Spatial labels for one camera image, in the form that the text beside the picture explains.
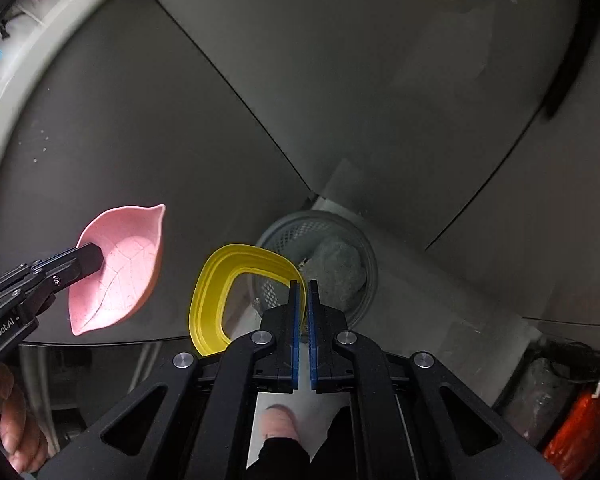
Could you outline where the yellow plastic ring lid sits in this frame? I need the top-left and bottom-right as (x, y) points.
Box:
(188, 244), (308, 356)

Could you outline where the person's foot in slipper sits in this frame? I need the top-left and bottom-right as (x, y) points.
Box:
(244, 404), (325, 480)

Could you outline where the red object on floor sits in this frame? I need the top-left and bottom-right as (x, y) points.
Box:
(543, 382), (600, 479)

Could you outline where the grey trash bin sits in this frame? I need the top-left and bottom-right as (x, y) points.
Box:
(251, 208), (380, 328)

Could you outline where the person's left hand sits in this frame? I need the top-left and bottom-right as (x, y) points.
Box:
(0, 364), (48, 474)

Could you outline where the pink leaf shaped dish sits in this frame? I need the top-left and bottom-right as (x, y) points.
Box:
(68, 204), (166, 336)

